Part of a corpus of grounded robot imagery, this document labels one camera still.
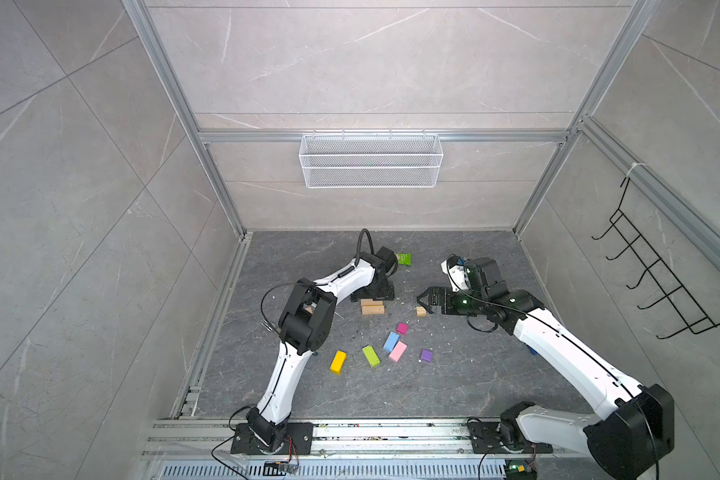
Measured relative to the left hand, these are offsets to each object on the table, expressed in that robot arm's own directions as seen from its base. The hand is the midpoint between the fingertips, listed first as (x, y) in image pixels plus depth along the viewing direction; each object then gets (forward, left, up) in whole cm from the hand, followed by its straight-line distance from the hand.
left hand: (376, 291), depth 100 cm
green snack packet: (+15, -11, -1) cm, 19 cm away
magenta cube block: (-13, -7, -2) cm, 15 cm away
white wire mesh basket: (+36, +3, +27) cm, 45 cm away
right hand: (-13, -13, +16) cm, 24 cm away
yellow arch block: (-24, +13, 0) cm, 27 cm away
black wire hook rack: (-28, -62, +32) cm, 75 cm away
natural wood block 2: (-7, +1, -1) cm, 7 cm away
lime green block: (-22, +3, -1) cm, 22 cm away
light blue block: (-18, -3, -1) cm, 18 cm away
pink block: (-20, -5, -2) cm, 21 cm away
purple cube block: (-22, -14, -2) cm, 26 cm away
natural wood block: (-7, +3, +3) cm, 8 cm away
